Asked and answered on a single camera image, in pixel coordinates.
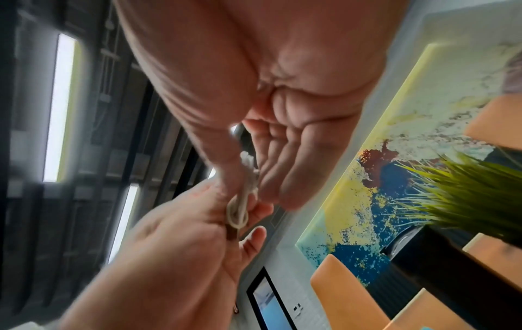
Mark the tall orange chair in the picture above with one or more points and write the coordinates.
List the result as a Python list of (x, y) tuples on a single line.
[(346, 296)]

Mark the white wall switch panel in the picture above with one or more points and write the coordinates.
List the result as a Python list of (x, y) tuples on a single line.
[(298, 307)]

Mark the long ceiling light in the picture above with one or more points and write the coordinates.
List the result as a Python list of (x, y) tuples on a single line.
[(59, 106), (124, 222)]

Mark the person's right hand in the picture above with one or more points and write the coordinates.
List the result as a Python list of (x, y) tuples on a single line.
[(244, 64)]

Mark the person's left hand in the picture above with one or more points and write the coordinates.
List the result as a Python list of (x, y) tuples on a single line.
[(171, 257)]

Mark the black door frame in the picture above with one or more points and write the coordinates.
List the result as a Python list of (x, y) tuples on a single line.
[(255, 296)]

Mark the green potted plant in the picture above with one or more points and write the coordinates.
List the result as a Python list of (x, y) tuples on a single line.
[(481, 196)]

